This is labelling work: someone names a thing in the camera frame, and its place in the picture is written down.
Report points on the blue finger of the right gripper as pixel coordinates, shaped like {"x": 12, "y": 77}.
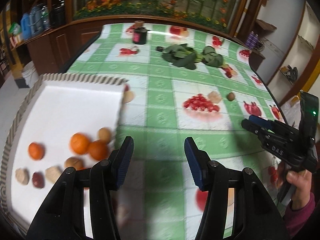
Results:
{"x": 251, "y": 127}
{"x": 260, "y": 121}

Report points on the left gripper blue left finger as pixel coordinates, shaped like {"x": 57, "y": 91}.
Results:
{"x": 120, "y": 160}

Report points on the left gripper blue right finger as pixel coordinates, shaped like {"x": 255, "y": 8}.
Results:
{"x": 198, "y": 161}

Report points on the tan round fruit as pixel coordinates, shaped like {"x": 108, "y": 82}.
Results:
{"x": 105, "y": 135}

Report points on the brown kiwi fruit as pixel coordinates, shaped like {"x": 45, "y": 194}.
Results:
{"x": 231, "y": 96}

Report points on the brown round fruit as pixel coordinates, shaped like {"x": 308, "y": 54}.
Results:
{"x": 74, "y": 162}

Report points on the beige square cake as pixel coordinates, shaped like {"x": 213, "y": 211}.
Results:
{"x": 214, "y": 97}

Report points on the beige cylinder cake front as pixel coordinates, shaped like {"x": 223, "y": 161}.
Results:
{"x": 52, "y": 174}

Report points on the beige cylinder cake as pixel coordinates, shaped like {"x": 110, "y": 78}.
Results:
{"x": 52, "y": 174}
{"x": 22, "y": 176}

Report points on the beige cylinder cake back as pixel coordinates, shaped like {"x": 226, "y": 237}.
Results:
{"x": 22, "y": 176}

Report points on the person's right hand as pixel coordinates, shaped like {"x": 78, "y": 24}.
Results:
{"x": 301, "y": 180}

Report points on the red jujube near vegetables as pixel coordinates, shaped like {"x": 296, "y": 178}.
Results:
{"x": 228, "y": 74}

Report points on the white tray with striped rim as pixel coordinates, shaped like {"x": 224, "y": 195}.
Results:
{"x": 55, "y": 108}

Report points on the purple bottles on shelf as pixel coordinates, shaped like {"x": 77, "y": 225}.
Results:
{"x": 252, "y": 40}

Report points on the right leafy green vegetable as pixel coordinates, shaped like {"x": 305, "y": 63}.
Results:
{"x": 211, "y": 58}

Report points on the leafy green vegetable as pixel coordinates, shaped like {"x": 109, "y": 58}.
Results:
{"x": 211, "y": 58}
{"x": 182, "y": 56}

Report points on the left leafy green vegetable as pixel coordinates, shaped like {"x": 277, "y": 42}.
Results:
{"x": 182, "y": 56}

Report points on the small dark round object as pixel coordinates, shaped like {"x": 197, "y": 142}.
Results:
{"x": 159, "y": 48}

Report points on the white plastic bucket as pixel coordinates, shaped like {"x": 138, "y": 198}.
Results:
{"x": 30, "y": 74}

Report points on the dark wooden cabinet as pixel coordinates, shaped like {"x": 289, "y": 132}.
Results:
{"x": 50, "y": 50}

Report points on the black jar with pink label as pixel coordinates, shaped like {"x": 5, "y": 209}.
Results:
{"x": 140, "y": 36}

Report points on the grey-blue thermos jug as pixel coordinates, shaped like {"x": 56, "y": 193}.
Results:
{"x": 36, "y": 22}

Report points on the blue thermos jug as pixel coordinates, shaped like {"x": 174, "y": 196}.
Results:
{"x": 25, "y": 26}

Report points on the green snack bag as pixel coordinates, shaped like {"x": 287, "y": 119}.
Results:
{"x": 15, "y": 29}

